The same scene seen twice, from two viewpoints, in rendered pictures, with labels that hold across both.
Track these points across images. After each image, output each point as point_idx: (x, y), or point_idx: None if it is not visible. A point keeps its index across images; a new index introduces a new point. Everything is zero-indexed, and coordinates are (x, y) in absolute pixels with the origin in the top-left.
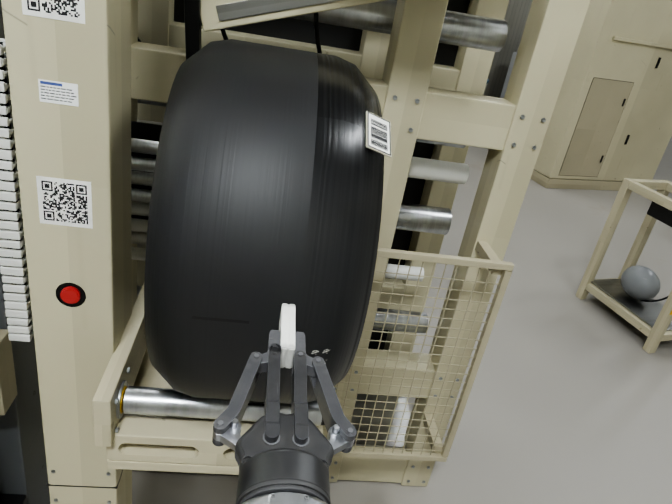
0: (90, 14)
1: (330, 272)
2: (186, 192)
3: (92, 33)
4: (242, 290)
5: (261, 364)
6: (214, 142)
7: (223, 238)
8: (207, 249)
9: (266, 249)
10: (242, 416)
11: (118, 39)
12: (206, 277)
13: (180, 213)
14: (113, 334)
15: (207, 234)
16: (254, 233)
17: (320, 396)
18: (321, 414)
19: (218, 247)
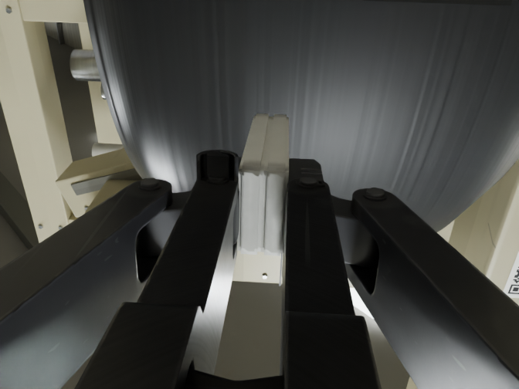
0: (510, 256)
1: (187, 126)
2: (452, 208)
3: (514, 241)
4: (374, 82)
5: (348, 258)
6: None
7: (401, 170)
8: (437, 154)
9: (320, 157)
10: (480, 358)
11: (484, 208)
12: (451, 106)
13: (472, 188)
14: None
15: (431, 174)
16: (343, 177)
17: (96, 305)
18: (52, 281)
19: (414, 157)
